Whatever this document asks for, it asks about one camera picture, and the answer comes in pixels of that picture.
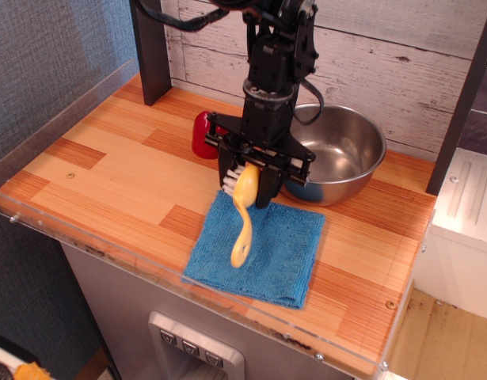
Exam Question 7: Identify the dark right shelf post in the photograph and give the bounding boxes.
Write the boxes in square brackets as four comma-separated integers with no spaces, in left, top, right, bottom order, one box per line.
[426,19,487,196]

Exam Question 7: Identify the dark shelf post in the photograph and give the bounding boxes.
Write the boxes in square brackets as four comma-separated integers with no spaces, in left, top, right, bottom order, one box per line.
[129,1,172,106]
[426,19,487,196]

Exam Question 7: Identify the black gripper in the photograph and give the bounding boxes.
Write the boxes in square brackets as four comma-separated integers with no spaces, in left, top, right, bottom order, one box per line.
[205,89,315,209]

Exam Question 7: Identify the yellow brush white bristles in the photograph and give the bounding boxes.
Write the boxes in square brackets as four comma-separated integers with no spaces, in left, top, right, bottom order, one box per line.
[222,164,261,268]

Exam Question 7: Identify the white toy sink unit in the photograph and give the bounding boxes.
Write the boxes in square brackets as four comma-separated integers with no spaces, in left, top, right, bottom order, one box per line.
[413,149,487,318]

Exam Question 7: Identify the blue folded cloth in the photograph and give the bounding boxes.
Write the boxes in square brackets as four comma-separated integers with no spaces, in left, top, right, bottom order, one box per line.
[184,191,325,309]

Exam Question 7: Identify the black cable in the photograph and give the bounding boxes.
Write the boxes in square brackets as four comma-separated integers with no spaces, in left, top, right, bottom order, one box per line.
[138,0,326,127]

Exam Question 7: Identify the red plastic pepper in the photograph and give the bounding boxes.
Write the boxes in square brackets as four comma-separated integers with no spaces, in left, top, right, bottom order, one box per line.
[192,111,219,159]

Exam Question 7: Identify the stainless steel bowl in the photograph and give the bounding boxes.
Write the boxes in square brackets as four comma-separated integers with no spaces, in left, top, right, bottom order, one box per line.
[281,104,386,206]

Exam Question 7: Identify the silver toy dispenser panel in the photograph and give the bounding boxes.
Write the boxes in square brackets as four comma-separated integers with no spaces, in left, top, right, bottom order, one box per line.
[148,311,245,379]

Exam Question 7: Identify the yellow object bottom left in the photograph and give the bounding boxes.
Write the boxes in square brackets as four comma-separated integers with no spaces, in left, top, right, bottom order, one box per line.
[13,363,52,380]

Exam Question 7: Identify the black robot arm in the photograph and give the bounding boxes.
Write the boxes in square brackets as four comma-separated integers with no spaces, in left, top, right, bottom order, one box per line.
[206,1,318,208]

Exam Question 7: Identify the dark left shelf post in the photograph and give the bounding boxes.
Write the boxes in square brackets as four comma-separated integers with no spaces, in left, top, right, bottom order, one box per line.
[129,1,172,106]

